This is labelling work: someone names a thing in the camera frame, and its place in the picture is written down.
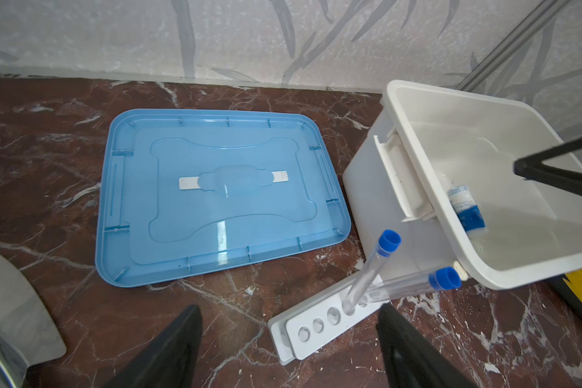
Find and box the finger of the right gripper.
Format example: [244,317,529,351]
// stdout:
[513,137,582,197]

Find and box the white test tube rack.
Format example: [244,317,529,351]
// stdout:
[268,274,383,366]

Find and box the white bottle blue label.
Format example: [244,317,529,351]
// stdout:
[447,185,488,239]

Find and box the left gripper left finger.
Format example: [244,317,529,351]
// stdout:
[105,305,203,387]

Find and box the test tube beige cap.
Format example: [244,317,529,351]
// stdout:
[453,261,470,282]

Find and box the white plastic storage bin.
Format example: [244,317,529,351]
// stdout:
[343,80,582,290]

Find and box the test tube blue cap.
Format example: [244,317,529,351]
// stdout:
[342,230,402,315]
[363,266,462,304]

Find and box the blue plastic bin lid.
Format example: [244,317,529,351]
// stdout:
[95,108,352,288]

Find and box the metal garden trowel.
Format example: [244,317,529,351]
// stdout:
[0,255,67,387]

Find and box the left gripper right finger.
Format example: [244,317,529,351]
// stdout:
[377,303,475,388]

